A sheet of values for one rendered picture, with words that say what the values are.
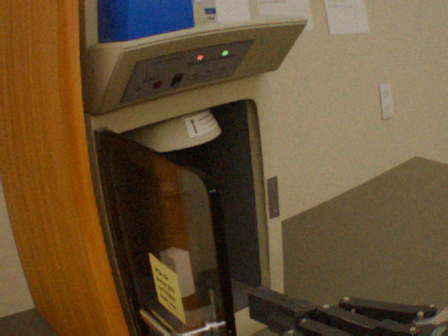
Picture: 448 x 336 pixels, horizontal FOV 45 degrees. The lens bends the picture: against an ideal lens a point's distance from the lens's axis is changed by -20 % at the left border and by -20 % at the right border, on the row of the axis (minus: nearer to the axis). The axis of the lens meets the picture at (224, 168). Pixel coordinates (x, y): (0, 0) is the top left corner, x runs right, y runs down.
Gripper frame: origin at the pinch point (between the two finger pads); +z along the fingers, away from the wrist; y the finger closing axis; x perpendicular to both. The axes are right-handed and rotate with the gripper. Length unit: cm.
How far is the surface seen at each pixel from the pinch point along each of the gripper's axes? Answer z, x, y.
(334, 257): 56, 37, -65
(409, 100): 87, 18, -144
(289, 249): 69, 37, -62
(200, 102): 44, -7, -25
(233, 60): 37.7, -13.9, -27.0
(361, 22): 86, -12, -119
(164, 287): 26.9, 8.9, -4.6
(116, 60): 34.3, -18.2, -6.6
